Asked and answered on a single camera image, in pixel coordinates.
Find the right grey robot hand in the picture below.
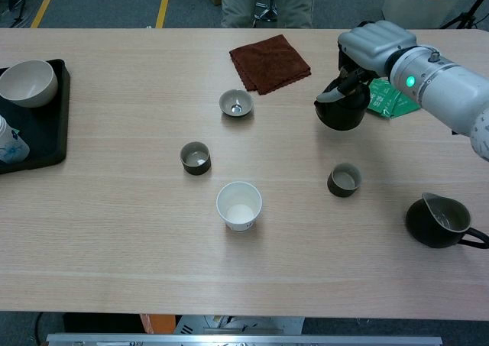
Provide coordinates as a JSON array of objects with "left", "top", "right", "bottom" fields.
[{"left": 313, "top": 20, "right": 417, "bottom": 105}]

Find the black teapot with hoop handle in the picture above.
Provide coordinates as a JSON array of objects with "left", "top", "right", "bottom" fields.
[{"left": 313, "top": 70, "right": 371, "bottom": 132}]

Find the dark cylindrical teacup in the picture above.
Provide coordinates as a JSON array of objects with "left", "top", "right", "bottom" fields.
[
  {"left": 179, "top": 141, "right": 212, "bottom": 176},
  {"left": 326, "top": 162, "right": 363, "bottom": 199}
]

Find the white storage bin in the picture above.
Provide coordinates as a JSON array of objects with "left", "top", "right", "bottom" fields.
[{"left": 381, "top": 0, "right": 465, "bottom": 30}]

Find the black tripod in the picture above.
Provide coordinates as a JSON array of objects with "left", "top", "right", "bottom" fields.
[{"left": 439, "top": 0, "right": 489, "bottom": 30}]

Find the brown folded cloth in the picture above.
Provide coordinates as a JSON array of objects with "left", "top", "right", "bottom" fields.
[{"left": 228, "top": 34, "right": 313, "bottom": 96}]

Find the chrome stool base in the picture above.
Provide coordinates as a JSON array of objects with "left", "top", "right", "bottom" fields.
[{"left": 251, "top": 0, "right": 279, "bottom": 28}]

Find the person in khaki trousers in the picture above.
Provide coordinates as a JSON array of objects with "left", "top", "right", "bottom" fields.
[{"left": 220, "top": 0, "right": 316, "bottom": 29}]

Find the grey flared tea bowl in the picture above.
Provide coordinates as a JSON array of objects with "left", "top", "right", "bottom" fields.
[{"left": 218, "top": 89, "right": 254, "bottom": 118}]

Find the white paper cup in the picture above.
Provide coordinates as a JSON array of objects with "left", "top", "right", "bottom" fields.
[{"left": 215, "top": 181, "right": 264, "bottom": 233}]

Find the black plastic tray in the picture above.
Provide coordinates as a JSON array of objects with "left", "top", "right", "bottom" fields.
[{"left": 0, "top": 58, "right": 72, "bottom": 176}]

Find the cream bowl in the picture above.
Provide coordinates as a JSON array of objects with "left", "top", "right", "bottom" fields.
[{"left": 0, "top": 59, "right": 59, "bottom": 108}]

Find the orange object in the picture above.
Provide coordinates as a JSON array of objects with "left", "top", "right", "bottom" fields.
[{"left": 139, "top": 313, "right": 176, "bottom": 335}]

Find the printed paper cup stack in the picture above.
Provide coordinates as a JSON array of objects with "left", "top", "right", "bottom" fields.
[{"left": 0, "top": 113, "right": 31, "bottom": 164}]

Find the dark pitcher with handle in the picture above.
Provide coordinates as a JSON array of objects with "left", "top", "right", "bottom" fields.
[{"left": 404, "top": 192, "right": 489, "bottom": 250}]

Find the aluminium rail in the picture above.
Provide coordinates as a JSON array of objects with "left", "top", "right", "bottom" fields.
[{"left": 45, "top": 332, "right": 443, "bottom": 346}]

